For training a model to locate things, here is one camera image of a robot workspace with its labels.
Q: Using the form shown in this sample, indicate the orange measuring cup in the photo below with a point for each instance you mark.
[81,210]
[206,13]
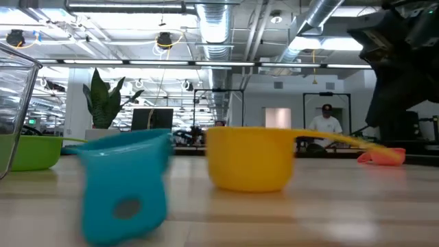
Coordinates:
[387,158]

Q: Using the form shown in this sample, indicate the person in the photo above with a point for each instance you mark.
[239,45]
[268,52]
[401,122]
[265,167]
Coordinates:
[326,125]
[220,123]

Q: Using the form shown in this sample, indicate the black computer monitor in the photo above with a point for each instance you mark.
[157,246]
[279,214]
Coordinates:
[157,118]

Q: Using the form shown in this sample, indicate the black gantry frame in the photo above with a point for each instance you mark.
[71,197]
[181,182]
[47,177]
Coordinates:
[326,93]
[219,90]

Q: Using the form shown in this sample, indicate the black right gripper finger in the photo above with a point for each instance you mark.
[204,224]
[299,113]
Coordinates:
[398,89]

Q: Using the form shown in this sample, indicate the green snake plant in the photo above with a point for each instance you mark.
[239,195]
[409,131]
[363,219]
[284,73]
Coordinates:
[103,106]

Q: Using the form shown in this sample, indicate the light blue measuring cup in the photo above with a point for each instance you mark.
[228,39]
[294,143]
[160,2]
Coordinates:
[120,178]

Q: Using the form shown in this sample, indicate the silver ventilation duct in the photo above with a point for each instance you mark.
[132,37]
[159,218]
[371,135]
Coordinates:
[319,13]
[214,27]

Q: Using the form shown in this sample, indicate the white plant pot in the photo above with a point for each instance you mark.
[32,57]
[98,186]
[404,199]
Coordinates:
[99,133]

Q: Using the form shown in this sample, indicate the clear plastic basket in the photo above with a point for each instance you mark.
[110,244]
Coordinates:
[13,103]

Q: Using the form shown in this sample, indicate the long ceiling light bar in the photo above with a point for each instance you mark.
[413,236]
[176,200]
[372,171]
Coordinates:
[223,63]

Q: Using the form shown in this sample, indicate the green measuring cup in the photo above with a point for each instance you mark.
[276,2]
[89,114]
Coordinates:
[37,152]

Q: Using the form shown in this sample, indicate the yellow measuring cup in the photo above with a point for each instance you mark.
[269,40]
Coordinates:
[250,158]

